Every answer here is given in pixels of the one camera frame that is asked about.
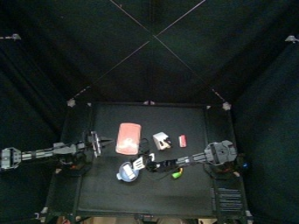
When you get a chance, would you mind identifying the thin white cord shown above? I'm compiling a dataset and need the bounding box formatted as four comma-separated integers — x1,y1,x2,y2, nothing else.
106,0,228,103
72,0,206,99

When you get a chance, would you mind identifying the white toy box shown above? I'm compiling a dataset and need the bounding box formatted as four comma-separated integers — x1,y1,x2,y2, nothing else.
152,131,173,151

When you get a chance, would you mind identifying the red oblong toy tray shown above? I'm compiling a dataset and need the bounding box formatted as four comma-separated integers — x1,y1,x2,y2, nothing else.
114,122,142,156

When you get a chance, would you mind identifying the light blue bowl with handles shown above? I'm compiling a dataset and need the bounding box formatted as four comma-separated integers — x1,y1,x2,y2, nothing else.
116,161,141,183

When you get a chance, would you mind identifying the small red toy block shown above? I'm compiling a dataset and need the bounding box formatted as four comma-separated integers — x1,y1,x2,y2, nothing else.
177,134,188,148

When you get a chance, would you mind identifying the green and yellow toy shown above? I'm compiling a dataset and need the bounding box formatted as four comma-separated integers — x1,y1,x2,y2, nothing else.
172,167,184,179

